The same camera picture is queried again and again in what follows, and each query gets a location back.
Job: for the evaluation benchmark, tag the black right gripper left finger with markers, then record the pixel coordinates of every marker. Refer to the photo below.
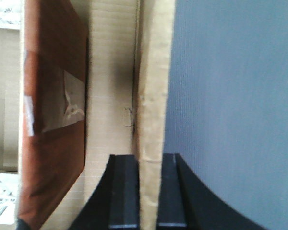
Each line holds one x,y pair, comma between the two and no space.
114,205

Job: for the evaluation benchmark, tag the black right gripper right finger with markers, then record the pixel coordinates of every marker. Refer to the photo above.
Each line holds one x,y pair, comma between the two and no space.
186,203

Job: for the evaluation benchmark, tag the large brown cardboard box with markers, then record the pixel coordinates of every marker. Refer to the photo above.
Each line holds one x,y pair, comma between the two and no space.
127,71

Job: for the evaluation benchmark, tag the brown inner cardboard packet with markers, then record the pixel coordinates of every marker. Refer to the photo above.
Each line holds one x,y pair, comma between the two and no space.
52,154

